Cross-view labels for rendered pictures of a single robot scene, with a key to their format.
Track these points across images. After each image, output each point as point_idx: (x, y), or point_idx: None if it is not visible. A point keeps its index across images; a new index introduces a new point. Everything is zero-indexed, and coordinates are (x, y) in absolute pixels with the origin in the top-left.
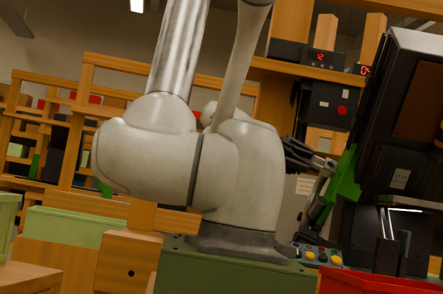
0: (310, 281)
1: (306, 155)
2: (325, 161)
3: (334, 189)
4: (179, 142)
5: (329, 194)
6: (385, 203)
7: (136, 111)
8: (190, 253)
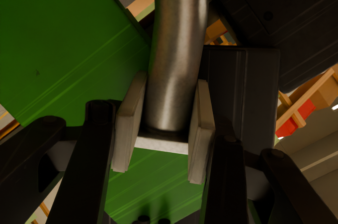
0: None
1: (205, 186)
2: (168, 151)
3: (4, 108)
4: None
5: (24, 61)
6: (5, 130)
7: None
8: None
